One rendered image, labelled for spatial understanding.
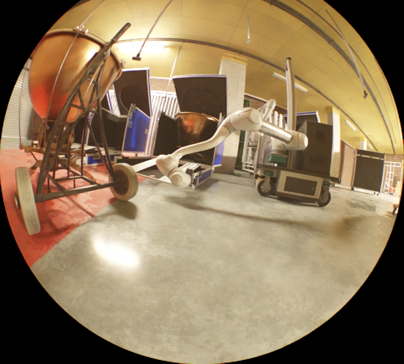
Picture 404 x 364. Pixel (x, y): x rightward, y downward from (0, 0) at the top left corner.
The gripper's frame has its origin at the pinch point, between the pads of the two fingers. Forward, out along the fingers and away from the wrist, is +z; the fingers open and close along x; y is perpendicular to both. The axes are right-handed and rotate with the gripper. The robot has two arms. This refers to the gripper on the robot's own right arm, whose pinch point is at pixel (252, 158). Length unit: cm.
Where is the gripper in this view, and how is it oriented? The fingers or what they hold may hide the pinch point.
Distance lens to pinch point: 183.2
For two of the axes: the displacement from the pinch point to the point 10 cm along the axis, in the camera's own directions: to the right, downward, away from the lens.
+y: 8.9, 1.6, -4.3
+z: -1.6, 9.9, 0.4
